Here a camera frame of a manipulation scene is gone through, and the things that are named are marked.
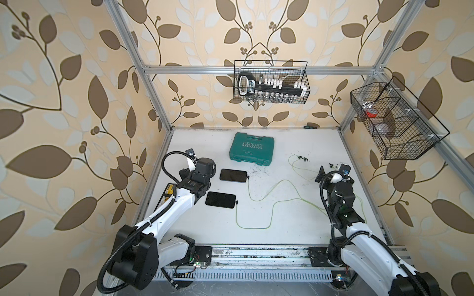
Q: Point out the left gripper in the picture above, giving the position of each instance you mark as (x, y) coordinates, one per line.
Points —
(184, 174)

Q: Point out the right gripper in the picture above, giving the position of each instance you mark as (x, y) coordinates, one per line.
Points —
(321, 175)

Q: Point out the black phone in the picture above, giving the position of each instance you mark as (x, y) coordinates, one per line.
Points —
(222, 200)

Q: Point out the blue phone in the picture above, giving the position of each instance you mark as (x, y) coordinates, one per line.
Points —
(230, 175)

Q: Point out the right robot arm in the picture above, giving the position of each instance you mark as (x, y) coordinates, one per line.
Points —
(354, 244)

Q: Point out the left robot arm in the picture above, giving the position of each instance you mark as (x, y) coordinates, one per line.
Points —
(151, 229)

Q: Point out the black yellow battery charger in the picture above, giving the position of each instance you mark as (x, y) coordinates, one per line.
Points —
(168, 192)

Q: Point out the green plastic tool case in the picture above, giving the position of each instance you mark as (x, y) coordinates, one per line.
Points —
(257, 150)

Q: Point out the red item in basket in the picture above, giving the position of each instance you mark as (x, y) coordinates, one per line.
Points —
(370, 111)

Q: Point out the black tool in basket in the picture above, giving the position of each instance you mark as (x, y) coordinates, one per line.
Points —
(249, 85)

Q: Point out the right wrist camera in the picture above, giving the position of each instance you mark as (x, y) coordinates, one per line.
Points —
(344, 169)

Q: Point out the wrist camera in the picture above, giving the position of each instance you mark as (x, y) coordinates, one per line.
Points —
(190, 152)
(344, 169)

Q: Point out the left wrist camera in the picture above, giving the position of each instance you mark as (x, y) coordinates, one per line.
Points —
(190, 152)

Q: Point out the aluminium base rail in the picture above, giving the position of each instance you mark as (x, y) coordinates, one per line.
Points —
(259, 255)

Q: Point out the right wire basket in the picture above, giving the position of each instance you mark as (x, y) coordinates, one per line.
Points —
(406, 126)

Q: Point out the wire basket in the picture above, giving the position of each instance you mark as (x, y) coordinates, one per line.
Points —
(406, 126)
(289, 71)

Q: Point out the back wire basket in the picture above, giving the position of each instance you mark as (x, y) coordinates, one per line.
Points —
(289, 71)

